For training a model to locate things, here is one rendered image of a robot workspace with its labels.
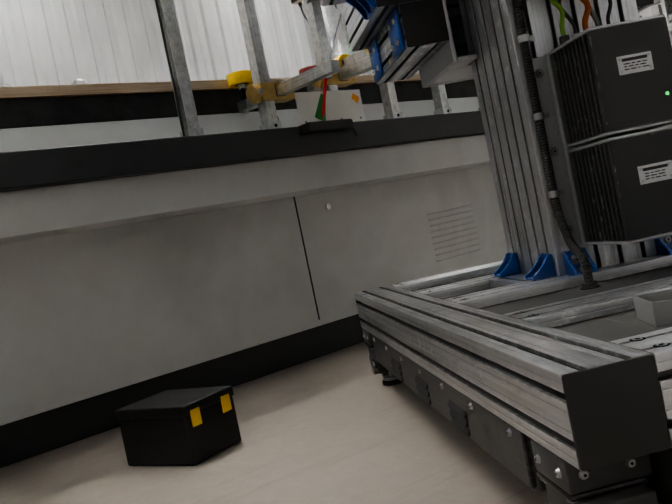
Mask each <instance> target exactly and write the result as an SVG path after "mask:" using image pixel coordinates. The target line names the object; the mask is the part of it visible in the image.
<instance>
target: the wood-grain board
mask: <svg viewBox="0 0 672 504"><path fill-rule="evenodd" d="M290 78H292V77H287V78H270V82H279V80H280V79H285V81H286V80H288V79H290ZM417 81H421V79H420V74H419V73H415V74H414V75H413V76H412V77H411V78H409V79H404V80H398V81H394V82H417ZM355 82H356V83H354V84H371V83H376V82H375V80H374V75H358V76H355ZM190 83H191V88H192V91H209V90H232V89H238V88H230V87H228V83H227V79H226V80H195V81H190ZM162 92H173V88H172V83H171V81H164V82H134V83H103V84H73V85H42V86H11V87H0V99H23V98H46V97H70V96H93V95H116V94H139V93H162Z"/></svg>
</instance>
